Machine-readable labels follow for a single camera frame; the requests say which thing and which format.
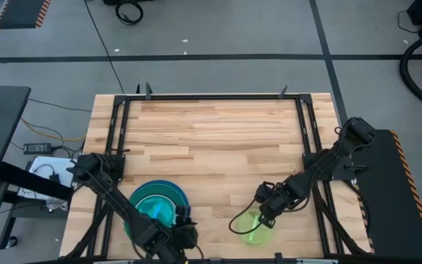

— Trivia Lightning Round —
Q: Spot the black power adapter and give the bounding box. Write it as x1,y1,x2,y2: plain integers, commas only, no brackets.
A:
23,142,53,155

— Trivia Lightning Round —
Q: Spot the black hazard striped mat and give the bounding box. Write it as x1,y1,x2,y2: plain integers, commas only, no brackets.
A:
0,0,52,30

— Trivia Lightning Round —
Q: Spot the black metal table frame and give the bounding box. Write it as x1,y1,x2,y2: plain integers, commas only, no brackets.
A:
64,82,371,264

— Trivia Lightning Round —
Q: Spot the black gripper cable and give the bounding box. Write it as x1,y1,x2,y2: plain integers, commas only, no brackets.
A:
228,197,270,235

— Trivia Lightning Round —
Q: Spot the white board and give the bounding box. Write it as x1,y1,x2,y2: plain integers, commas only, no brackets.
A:
16,155,78,202

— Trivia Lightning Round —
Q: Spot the large teal plastic plate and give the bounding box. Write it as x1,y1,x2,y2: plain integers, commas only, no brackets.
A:
124,179,190,239

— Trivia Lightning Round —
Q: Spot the thin black floor cable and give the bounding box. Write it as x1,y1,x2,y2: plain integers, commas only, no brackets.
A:
26,98,93,113

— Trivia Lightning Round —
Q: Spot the long black floor cable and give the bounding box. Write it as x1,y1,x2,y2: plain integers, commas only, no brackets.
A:
84,0,125,95

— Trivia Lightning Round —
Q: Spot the coiled black cable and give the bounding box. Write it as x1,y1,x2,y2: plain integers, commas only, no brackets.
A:
114,0,144,26

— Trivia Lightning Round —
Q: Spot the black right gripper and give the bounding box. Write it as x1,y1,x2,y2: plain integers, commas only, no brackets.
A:
253,180,296,229

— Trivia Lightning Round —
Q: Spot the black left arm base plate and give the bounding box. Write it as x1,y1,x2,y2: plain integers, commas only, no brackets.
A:
66,153,126,183

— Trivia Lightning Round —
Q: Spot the black hazard striped platform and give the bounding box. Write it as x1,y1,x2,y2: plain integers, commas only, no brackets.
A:
342,128,422,261

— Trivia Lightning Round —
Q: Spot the clear blue plastic plate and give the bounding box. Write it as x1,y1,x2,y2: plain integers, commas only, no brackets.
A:
136,193,178,229

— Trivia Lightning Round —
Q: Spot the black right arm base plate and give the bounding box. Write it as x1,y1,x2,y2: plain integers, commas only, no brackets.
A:
302,152,369,181

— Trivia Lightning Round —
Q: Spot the yellow cable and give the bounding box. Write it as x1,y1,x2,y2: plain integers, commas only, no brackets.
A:
20,117,87,143

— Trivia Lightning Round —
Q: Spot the clear green plastic plate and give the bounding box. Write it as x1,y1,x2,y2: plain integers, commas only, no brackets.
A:
237,208,273,246

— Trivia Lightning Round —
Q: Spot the thick black hose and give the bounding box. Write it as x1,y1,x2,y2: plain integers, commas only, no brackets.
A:
399,31,422,114

